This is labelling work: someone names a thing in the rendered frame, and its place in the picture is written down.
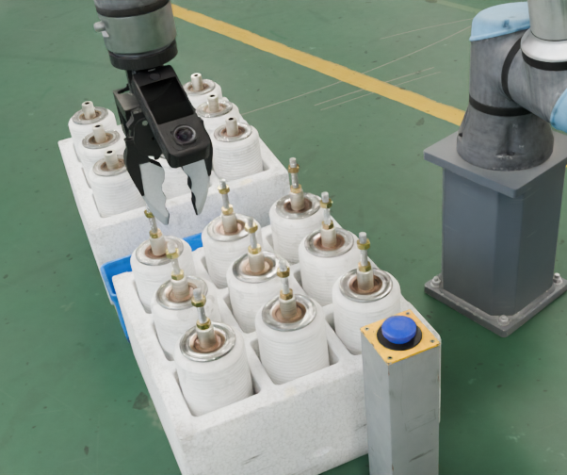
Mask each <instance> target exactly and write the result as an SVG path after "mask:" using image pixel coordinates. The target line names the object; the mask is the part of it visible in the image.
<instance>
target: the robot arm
mask: <svg viewBox="0 0 567 475"><path fill-rule="evenodd" d="M94 5H95V7H96V11H97V14H98V17H99V19H100V20H101V22H98V23H95V24H94V29H95V31H96V32H102V33H103V38H104V42H105V47H106V49H108V54H109V58H110V62H111V65H112V66H113V67H115V68H117V69H120V70H125V73H126V77H127V81H128V83H126V87H125V88H121V89H117V90H113V95H114V99H115V103H116V107H117V110H118V114H119V118H120V122H121V129H122V132H123V134H124V135H125V136H126V138H124V139H123V140H124V142H125V149H124V152H123V160H124V164H125V167H126V170H127V171H128V173H129V175H130V177H131V179H132V180H133V182H134V184H135V185H136V187H137V189H138V191H139V193H140V195H141V196H142V198H143V199H144V201H145V203H146V204H147V206H148V207H149V208H150V210H151V212H152V213H153V215H154V216H155V217H156V218H157V219H158V220H159V221H161V222H162V223H163V224H164V225H168V224H169V219H170V213H169V212H168V210H167V208H166V206H165V203H166V196H165V194H164V192H163V190H162V184H163V182H164V180H165V171H164V169H163V167H162V165H161V164H160V162H158V161H156V160H157V159H159V157H160V156H161V155H162V154H163V155H164V157H165V158H166V160H167V162H168V164H169V166H170V167H171V168H173V169H177V168H180V167H181V168H182V170H183V171H184V173H185V174H186V175H187V185H188V187H189V188H190V190H191V203H192V205H193V208H194V211H195V213H196V215H200V214H201V213H202V211H203V207H204V204H205V201H206V198H207V193H208V189H209V183H210V175H211V172H212V161H213V144H212V140H211V138H210V136H209V134H208V132H207V131H206V129H205V127H204V121H203V119H202V117H198V115H197V113H196V108H195V107H194V106H193V105H192V104H191V102H190V100H189V98H188V96H187V94H186V92H185V90H184V88H183V86H182V84H181V82H180V80H179V78H178V76H177V74H176V72H175V71H174V70H173V68H172V66H171V65H165V66H164V65H163V64H165V63H167V62H169V61H171V60H172V59H173V58H175V57H176V55H177V53H178V50H177V45H176V40H175V37H176V35H177V32H176V27H175V22H174V18H173V12H172V7H171V2H170V0H94ZM469 41H471V49H470V79H469V104H468V107H467V109H466V111H465V114H464V116H463V119H462V123H461V125H460V128H459V130H458V133H457V152H458V154H459V155H460V157H461V158H462V159H464V160H465V161H467V162H468V163H470V164H472V165H475V166H477V167H480V168H483V169H487V170H493V171H504V172H508V171H520V170H525V169H529V168H532V167H535V166H538V165H540V164H542V163H544V161H546V160H547V159H548V158H549V157H550V156H551V155H552V153H553V146H554V133H553V130H552V128H551V125H552V126H553V127H554V128H555V129H557V130H562V131H563V132H565V133H567V0H527V2H518V3H508V4H503V5H498V6H494V7H490V8H486V9H484V10H483V11H481V12H479V13H478V14H477V15H476V17H475V18H474V19H473V22H472V31H471V37H470V38H469ZM128 90H129V92H126V93H124V92H125V91H128ZM121 93H123V94H121ZM550 124H551V125H550ZM149 156H153V157H154V160H153V159H151V158H149Z"/></svg>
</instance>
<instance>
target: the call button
mask: <svg viewBox="0 0 567 475"><path fill-rule="evenodd" d="M381 329H382V334H383V335H384V337H385V338H387V339H388V340H389V341H390V342H392V343H395V344H404V343H407V342H409V341H410V340H411V339H412V338H413V337H414V336H415V334H416V324H415V322H414V320H413V319H411V318H409V317H406V316H400V315H397V316H392V317H390V318H388V319H386V320H385V321H384V322H383V324H382V327H381Z"/></svg>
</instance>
